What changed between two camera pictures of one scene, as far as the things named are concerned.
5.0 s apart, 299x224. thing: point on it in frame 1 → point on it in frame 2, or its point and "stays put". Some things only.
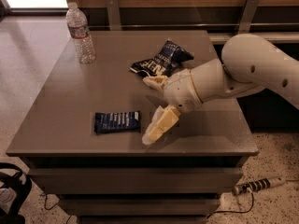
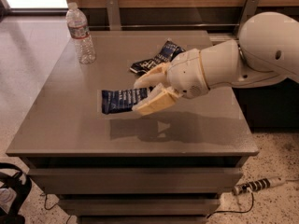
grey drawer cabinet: [83, 137] stays put
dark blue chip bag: [164, 63] stays put
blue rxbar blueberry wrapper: [117, 121] → [121, 100]
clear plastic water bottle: [78, 25] stays put
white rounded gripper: [179, 90] → [186, 73]
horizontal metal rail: [199, 25] stays put
